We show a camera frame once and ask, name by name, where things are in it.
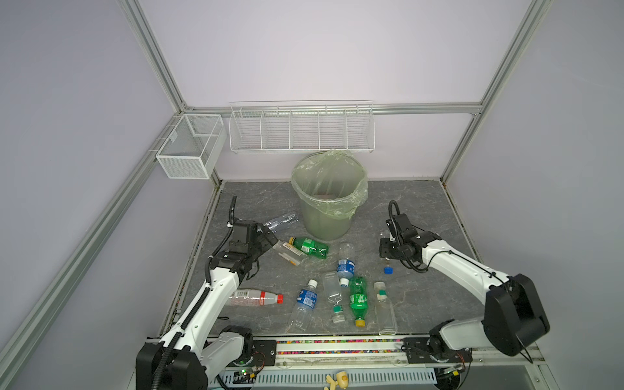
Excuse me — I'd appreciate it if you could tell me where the clear bottle red cap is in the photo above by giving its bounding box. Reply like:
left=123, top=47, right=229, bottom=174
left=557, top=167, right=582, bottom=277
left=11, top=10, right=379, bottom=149
left=226, top=289, right=284, bottom=306

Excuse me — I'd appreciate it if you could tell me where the clear bottle white green cap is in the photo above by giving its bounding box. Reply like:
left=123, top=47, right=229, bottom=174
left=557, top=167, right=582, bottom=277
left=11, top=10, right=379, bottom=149
left=374, top=281, right=397, bottom=336

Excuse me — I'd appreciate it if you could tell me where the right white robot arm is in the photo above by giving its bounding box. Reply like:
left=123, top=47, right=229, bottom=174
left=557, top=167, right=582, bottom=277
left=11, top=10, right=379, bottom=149
left=379, top=200, right=551, bottom=362

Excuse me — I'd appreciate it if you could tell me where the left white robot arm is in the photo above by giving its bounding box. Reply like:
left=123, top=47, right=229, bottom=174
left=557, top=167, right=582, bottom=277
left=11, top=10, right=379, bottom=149
left=135, top=203, right=278, bottom=389

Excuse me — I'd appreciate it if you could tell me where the green-lined mesh waste bin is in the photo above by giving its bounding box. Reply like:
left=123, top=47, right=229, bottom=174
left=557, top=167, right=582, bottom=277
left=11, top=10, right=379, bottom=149
left=291, top=150, right=369, bottom=241

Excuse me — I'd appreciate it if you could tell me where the clear bottle dark blue neck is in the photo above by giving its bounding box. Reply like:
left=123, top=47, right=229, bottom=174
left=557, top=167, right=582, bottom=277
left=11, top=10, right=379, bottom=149
left=264, top=211, right=299, bottom=233

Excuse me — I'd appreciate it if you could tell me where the clear bottle orange label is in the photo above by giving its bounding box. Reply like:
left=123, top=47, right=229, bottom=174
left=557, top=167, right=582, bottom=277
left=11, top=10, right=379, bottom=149
left=272, top=240, right=307, bottom=267

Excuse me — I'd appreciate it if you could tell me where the green bottle yellow cap upper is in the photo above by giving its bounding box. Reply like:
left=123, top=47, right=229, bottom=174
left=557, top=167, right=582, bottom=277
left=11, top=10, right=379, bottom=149
left=289, top=237, right=329, bottom=259

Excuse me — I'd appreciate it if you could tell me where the green bottle yellow cap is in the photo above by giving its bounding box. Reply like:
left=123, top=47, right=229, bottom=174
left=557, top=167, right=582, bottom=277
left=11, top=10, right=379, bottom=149
left=289, top=237, right=329, bottom=259
left=349, top=276, right=369, bottom=328

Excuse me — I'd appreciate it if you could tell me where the clear bottle blue label upright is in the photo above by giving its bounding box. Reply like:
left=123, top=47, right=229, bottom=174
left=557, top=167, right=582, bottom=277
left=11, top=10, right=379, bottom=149
left=336, top=242, right=355, bottom=288

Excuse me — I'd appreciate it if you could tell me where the green bottle yellow cap lower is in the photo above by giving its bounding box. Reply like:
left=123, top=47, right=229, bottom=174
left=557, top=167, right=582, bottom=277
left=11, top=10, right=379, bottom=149
left=349, top=276, right=369, bottom=328

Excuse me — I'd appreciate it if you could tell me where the clear bottle green cap small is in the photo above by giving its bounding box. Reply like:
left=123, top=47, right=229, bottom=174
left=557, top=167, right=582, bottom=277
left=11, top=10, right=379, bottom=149
left=323, top=272, right=345, bottom=324

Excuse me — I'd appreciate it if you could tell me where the clear bottle blue label white cap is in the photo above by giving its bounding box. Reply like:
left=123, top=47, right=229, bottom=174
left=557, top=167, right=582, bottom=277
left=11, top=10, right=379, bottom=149
left=286, top=279, right=319, bottom=333

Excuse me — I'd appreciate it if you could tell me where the yellow toy figure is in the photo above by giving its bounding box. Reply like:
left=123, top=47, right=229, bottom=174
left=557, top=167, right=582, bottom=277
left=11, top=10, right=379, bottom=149
left=323, top=370, right=349, bottom=390

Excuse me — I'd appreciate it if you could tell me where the white mesh wall basket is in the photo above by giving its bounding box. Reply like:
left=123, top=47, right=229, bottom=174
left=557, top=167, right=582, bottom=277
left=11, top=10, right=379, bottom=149
left=156, top=114, right=227, bottom=180

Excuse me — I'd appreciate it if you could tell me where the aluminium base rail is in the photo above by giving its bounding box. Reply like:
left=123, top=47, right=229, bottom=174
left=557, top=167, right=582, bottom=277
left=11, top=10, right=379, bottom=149
left=133, top=333, right=547, bottom=374

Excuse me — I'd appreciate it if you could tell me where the white wire wall shelf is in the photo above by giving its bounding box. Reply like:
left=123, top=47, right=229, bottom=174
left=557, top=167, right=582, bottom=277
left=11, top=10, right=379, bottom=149
left=229, top=100, right=376, bottom=154

